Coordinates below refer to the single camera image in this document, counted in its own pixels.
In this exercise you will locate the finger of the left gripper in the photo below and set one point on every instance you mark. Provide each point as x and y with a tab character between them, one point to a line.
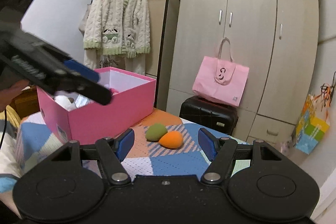
90	89
82	69

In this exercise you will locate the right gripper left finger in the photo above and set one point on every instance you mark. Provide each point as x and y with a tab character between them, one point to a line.
111	153

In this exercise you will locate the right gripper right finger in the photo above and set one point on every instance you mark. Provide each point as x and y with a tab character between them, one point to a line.
220	152

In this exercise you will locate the red fluffy pompom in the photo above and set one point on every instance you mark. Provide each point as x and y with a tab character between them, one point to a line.
113	91

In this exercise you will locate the white round plush toy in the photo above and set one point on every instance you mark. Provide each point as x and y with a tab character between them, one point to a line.
66	100

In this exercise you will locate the pink cardboard storage box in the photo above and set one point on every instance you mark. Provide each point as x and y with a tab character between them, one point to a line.
123	99

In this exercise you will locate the green makeup sponge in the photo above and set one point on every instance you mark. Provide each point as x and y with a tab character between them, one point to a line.
155	132

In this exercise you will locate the orange makeup sponge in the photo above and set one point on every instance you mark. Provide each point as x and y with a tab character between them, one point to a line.
171	140

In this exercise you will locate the person left hand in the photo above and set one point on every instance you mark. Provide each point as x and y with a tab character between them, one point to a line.
7	95

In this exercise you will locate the wooden side cabinet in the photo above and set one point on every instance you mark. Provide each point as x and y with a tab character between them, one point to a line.
26	103

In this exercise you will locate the canvas tote bag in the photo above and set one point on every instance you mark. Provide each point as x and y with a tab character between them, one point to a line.
83	22

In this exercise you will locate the black suitcase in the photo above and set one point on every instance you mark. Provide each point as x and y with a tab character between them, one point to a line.
216	116

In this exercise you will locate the patchwork tablecloth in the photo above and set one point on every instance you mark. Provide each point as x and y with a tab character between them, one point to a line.
158	168

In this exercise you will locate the cream knitted cardigan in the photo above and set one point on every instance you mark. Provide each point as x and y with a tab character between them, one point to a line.
117	34

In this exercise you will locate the pink tote bag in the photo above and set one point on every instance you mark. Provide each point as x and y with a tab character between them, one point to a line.
221	81

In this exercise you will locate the colourful paper gift bag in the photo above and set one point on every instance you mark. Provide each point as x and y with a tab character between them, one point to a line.
314	120

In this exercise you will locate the beige wardrobe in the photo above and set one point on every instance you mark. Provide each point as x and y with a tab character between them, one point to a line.
276	39

